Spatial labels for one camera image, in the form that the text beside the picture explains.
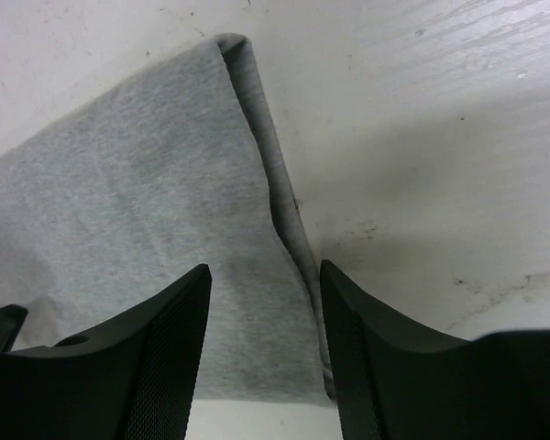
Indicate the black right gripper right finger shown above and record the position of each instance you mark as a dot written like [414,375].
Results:
[396,378]

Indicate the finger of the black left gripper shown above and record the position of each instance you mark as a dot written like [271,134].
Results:
[12,318]

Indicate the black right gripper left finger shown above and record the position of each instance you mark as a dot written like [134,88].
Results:
[130,377]

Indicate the grey tank top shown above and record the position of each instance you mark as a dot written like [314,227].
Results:
[176,166]

